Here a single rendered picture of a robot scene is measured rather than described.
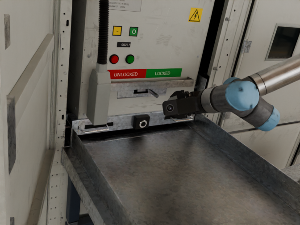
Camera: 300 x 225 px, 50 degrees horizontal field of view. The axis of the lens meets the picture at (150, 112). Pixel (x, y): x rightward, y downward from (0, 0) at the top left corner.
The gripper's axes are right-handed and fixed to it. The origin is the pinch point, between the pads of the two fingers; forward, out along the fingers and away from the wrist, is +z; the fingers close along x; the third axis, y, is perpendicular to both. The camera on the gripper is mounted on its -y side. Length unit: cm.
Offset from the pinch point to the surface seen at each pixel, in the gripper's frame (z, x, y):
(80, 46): 7.7, 22.4, -25.2
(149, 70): 8.9, 14.1, 0.4
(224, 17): -2.9, 31.8, 29.1
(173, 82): 7.3, 9.0, 9.4
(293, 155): 32, -35, 107
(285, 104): 12, -4, 78
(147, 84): 7.4, 8.8, -1.7
